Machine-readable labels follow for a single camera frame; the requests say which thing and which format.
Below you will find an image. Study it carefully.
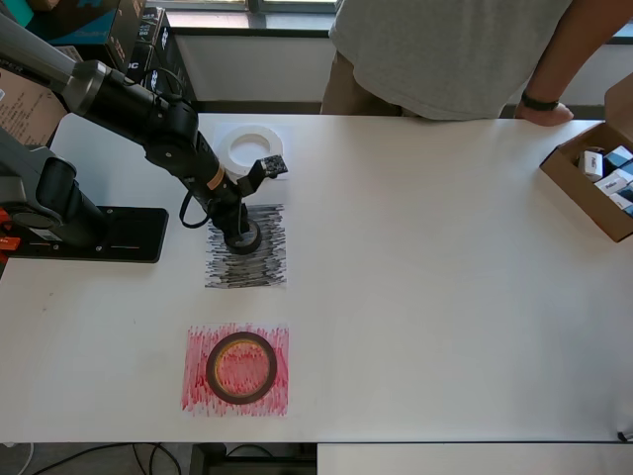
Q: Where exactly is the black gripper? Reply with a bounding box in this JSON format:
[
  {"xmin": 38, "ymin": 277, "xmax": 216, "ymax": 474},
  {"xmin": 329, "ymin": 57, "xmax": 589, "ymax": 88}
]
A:
[{"xmin": 211, "ymin": 183, "xmax": 251, "ymax": 247}]

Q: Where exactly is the small black tape roll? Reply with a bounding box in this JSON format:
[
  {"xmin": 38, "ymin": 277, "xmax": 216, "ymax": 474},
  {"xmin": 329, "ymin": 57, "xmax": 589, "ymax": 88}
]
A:
[{"xmin": 225, "ymin": 220, "xmax": 264, "ymax": 256}]

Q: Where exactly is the white tape roll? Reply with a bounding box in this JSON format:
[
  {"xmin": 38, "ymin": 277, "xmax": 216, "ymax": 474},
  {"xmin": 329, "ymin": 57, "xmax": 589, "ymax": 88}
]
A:
[{"xmin": 216, "ymin": 125, "xmax": 287, "ymax": 182}]

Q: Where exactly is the red tape roll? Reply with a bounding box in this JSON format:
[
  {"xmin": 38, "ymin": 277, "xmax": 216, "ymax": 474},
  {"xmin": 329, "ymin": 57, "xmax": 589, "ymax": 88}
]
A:
[{"xmin": 205, "ymin": 330, "xmax": 279, "ymax": 406}]

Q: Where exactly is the person left forearm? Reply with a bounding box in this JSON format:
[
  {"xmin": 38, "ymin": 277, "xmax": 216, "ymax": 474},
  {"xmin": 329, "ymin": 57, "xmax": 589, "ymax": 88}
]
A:
[{"xmin": 521, "ymin": 0, "xmax": 627, "ymax": 103}]

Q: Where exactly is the person left hand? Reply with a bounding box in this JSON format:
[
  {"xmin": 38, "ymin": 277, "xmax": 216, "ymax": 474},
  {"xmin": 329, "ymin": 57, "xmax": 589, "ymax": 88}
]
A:
[{"xmin": 512, "ymin": 101, "xmax": 576, "ymax": 128}]

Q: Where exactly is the black scribbled paper sheet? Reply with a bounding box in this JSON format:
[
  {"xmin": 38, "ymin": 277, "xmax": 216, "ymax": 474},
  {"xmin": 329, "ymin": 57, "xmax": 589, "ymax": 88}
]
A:
[{"xmin": 204, "ymin": 202, "xmax": 289, "ymax": 291}]

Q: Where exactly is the blank white paper sheet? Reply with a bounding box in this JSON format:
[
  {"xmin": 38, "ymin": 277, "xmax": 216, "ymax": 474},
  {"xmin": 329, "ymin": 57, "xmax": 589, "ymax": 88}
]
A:
[{"xmin": 212, "ymin": 123, "xmax": 294, "ymax": 182}]

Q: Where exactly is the red scribbled paper sheet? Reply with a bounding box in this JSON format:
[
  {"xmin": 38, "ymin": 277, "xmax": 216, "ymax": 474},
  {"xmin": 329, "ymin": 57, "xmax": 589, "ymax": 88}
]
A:
[{"xmin": 178, "ymin": 323, "xmax": 291, "ymax": 420}]

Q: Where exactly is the black box with white print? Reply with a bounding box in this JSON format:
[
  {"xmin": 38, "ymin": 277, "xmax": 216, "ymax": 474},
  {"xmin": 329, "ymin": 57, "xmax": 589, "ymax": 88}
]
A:
[{"xmin": 143, "ymin": 22, "xmax": 198, "ymax": 114}]

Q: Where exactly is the black box with white letters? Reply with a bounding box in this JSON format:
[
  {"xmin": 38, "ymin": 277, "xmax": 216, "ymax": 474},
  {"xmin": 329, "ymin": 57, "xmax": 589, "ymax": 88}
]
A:
[{"xmin": 123, "ymin": 43, "xmax": 155, "ymax": 80}]

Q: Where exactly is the black box with orange print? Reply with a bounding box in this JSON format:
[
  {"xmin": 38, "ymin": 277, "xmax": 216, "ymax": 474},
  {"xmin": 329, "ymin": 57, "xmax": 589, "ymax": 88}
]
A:
[{"xmin": 103, "ymin": 4, "xmax": 167, "ymax": 65}]

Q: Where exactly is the orange clamp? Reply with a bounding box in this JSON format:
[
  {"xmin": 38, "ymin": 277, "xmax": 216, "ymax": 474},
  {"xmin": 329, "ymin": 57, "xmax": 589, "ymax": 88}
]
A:
[{"xmin": 0, "ymin": 207, "xmax": 22, "ymax": 254}]

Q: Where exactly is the GX760A cardboard box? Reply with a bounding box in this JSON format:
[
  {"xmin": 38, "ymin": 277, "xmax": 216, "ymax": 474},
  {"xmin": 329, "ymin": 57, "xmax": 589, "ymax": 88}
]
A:
[{"xmin": 0, "ymin": 68, "xmax": 68, "ymax": 149}]

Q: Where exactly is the black box with blue print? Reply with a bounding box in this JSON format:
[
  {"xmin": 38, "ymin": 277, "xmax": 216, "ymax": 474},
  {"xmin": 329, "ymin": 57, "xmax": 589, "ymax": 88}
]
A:
[{"xmin": 29, "ymin": 0, "xmax": 125, "ymax": 47}]

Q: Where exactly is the person in gray shirt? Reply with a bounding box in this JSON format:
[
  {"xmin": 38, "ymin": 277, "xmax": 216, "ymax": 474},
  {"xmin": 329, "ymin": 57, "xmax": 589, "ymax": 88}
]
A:
[{"xmin": 319, "ymin": 0, "xmax": 625, "ymax": 122}]

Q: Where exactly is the plain teal box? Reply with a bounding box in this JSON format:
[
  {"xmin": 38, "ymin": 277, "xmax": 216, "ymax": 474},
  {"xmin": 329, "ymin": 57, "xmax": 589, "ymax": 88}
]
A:
[{"xmin": 0, "ymin": 0, "xmax": 35, "ymax": 27}]

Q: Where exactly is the white flat panel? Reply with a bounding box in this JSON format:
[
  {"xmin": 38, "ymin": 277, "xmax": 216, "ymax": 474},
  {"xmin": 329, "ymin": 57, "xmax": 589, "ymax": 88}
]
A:
[{"xmin": 316, "ymin": 442, "xmax": 633, "ymax": 475}]

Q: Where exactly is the open cardboard box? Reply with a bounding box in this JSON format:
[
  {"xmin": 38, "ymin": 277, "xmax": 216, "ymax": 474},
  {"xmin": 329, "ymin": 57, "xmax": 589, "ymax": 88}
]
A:
[{"xmin": 538, "ymin": 71, "xmax": 633, "ymax": 243}]

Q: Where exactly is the small white carton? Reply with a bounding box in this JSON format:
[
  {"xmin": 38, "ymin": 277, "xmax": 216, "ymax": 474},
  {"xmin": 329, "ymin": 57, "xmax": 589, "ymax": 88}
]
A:
[{"xmin": 578, "ymin": 150, "xmax": 605, "ymax": 179}]

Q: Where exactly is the white carton with black print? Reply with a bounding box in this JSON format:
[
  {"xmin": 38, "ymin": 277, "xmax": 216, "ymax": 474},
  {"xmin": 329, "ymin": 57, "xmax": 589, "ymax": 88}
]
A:
[{"xmin": 592, "ymin": 168, "xmax": 627, "ymax": 195}]

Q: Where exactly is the small dark teal carton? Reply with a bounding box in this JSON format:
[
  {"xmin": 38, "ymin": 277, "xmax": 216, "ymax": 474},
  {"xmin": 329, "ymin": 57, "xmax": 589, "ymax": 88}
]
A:
[{"xmin": 603, "ymin": 145, "xmax": 633, "ymax": 168}]

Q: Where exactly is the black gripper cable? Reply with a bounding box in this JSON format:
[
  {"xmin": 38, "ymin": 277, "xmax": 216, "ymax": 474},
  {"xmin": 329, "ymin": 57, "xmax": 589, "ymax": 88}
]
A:
[{"xmin": 178, "ymin": 190, "xmax": 215, "ymax": 230}]

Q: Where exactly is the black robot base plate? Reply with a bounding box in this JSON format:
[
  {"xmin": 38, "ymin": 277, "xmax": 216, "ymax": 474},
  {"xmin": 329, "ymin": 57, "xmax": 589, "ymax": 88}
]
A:
[{"xmin": 7, "ymin": 206, "xmax": 169, "ymax": 265}]

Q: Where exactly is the black forearm cable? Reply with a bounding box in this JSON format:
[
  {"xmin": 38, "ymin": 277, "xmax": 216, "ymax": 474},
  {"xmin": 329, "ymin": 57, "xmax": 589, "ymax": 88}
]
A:
[{"xmin": 141, "ymin": 66, "xmax": 185, "ymax": 103}]

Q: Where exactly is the black table leg frame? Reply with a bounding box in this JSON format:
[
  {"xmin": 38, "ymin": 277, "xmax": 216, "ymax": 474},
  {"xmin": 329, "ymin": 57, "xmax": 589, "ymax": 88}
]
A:
[{"xmin": 190, "ymin": 442, "xmax": 317, "ymax": 475}]

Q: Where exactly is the black floor cable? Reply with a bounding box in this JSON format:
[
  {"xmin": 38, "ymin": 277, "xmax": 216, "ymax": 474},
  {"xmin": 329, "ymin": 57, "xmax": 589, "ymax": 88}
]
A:
[{"xmin": 32, "ymin": 441, "xmax": 192, "ymax": 475}]

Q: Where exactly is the white floor cable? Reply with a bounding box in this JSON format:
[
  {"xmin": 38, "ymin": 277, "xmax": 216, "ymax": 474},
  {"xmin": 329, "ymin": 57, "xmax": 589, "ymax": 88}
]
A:
[{"xmin": 18, "ymin": 441, "xmax": 37, "ymax": 475}]

